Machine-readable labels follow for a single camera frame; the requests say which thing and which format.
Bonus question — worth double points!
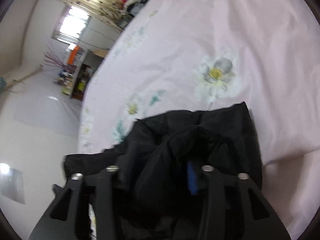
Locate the window with white frame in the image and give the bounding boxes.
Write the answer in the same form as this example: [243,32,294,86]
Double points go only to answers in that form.
[52,6,91,44]

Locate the pink dried flower branches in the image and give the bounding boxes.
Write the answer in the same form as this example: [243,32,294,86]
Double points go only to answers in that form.
[43,46,75,73]

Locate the wooden bookshelf with clutter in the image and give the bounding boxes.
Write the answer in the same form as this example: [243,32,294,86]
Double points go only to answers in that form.
[53,47,108,101]

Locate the orange plastic box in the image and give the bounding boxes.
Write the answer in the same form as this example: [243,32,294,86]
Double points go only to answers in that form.
[66,43,80,65]

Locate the black puffer jacket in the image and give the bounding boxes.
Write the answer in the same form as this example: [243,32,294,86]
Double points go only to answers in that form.
[63,103,263,239]

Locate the pink floral bed sheet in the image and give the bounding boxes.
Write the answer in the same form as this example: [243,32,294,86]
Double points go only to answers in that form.
[78,0,319,239]

